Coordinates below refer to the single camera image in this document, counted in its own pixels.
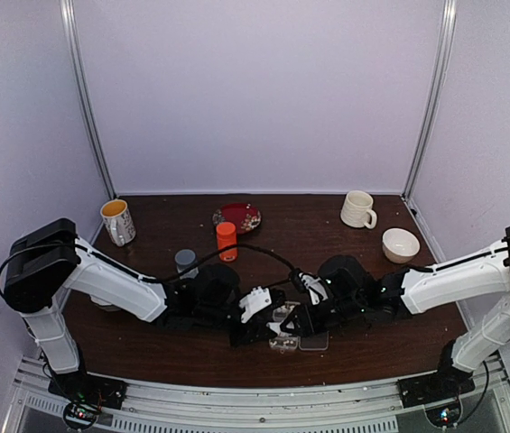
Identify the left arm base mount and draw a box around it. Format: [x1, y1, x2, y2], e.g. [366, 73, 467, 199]
[42, 363, 127, 431]

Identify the left aluminium frame post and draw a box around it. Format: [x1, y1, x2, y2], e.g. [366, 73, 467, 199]
[60, 0, 117, 198]

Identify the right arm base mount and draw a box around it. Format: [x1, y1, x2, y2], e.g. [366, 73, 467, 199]
[397, 364, 475, 429]

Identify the white scalloped bowl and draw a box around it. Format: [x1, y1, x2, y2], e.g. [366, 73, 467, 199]
[90, 297, 120, 312]

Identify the cream ribbed mug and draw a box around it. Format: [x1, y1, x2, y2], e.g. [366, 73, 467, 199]
[340, 190, 377, 229]

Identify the white pill bottle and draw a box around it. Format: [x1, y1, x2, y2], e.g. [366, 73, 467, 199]
[266, 322, 283, 336]

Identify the grey lid pill bottle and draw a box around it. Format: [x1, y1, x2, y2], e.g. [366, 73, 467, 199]
[174, 249, 198, 279]

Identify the red floral plate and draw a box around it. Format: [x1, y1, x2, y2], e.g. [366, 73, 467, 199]
[212, 203, 262, 235]

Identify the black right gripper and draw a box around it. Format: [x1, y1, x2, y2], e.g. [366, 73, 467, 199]
[281, 294, 365, 338]

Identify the clear plastic pill organizer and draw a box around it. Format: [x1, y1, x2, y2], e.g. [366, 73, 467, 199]
[269, 301, 329, 354]

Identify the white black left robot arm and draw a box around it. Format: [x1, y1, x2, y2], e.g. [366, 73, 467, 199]
[0, 218, 280, 401]

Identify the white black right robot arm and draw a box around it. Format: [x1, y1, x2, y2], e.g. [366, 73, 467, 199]
[281, 226, 510, 399]

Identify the small white bowl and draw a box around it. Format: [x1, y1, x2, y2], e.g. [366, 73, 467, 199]
[382, 227, 421, 264]

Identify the yellow interior patterned mug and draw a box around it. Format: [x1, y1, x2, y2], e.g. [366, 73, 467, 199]
[100, 198, 136, 247]

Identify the orange pill bottle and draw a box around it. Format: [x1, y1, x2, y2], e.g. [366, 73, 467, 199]
[216, 222, 237, 263]

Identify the right aluminium frame post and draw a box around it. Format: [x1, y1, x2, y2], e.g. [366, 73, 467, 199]
[402, 0, 458, 202]

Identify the aluminium frame post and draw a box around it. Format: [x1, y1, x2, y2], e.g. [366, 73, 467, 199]
[402, 0, 458, 202]
[60, 0, 117, 198]

